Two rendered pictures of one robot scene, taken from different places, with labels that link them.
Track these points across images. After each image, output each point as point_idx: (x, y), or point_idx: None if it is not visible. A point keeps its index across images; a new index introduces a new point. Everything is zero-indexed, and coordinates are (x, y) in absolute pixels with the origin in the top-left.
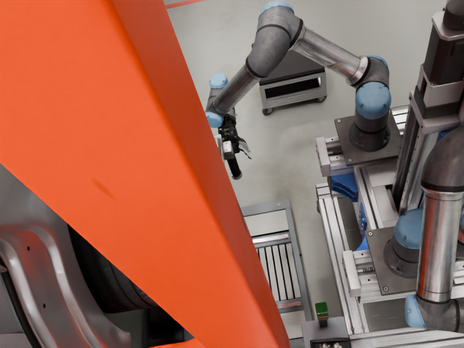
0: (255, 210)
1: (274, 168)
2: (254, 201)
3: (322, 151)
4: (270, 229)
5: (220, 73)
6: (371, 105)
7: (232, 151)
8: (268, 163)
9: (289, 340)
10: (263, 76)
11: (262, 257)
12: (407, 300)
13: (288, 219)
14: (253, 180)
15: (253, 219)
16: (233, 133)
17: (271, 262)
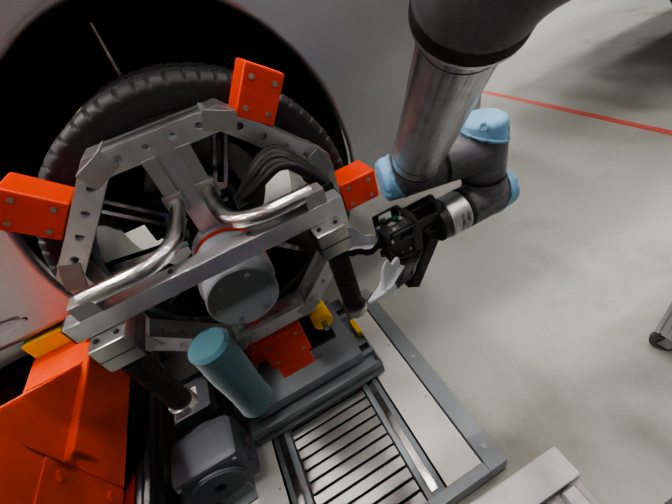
0: (451, 410)
1: (557, 408)
2: (476, 402)
3: (515, 494)
4: (431, 450)
5: (503, 112)
6: None
7: (325, 243)
8: (558, 393)
9: None
10: (430, 44)
11: (382, 458)
12: None
13: (466, 476)
14: (510, 382)
15: (434, 412)
16: (393, 232)
17: (378, 477)
